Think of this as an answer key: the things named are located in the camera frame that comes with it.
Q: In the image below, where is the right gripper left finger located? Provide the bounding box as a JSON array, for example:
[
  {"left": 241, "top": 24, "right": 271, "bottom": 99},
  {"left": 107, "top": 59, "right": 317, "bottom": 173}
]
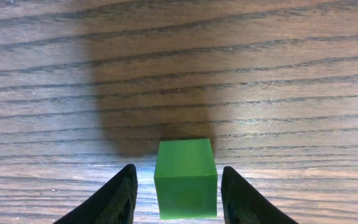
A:
[{"left": 53, "top": 164, "right": 139, "bottom": 224}]

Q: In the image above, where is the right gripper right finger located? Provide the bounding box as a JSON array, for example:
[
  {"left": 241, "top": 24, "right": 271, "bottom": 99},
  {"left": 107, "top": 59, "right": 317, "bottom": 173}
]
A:
[{"left": 221, "top": 166, "right": 300, "bottom": 224}]

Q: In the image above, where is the green cube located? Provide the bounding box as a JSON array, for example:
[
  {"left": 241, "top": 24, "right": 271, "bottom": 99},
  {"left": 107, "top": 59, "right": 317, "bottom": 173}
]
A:
[{"left": 153, "top": 138, "right": 219, "bottom": 220}]

